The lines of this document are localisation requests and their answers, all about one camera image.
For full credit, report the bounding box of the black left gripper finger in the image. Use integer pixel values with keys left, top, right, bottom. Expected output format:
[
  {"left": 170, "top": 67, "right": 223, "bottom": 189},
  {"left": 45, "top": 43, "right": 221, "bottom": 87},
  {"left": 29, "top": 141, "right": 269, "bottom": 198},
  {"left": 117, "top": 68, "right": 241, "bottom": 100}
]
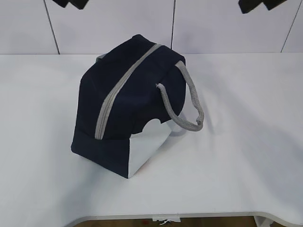
[
  {"left": 53, "top": 0, "right": 69, "bottom": 8},
  {"left": 69, "top": 0, "right": 89, "bottom": 9}
]

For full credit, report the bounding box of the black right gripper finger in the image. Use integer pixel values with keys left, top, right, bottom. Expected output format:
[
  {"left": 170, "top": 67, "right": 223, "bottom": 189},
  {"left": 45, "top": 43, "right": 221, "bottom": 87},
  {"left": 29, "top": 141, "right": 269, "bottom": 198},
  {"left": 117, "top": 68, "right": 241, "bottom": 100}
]
[
  {"left": 238, "top": 0, "right": 263, "bottom": 14},
  {"left": 264, "top": 0, "right": 287, "bottom": 10}
]

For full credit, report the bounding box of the navy blue lunch bag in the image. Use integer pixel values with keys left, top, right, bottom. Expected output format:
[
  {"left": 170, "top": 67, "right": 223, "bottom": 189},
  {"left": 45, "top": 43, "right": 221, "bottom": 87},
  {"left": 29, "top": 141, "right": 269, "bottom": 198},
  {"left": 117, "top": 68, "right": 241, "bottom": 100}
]
[{"left": 71, "top": 35, "right": 204, "bottom": 179}]

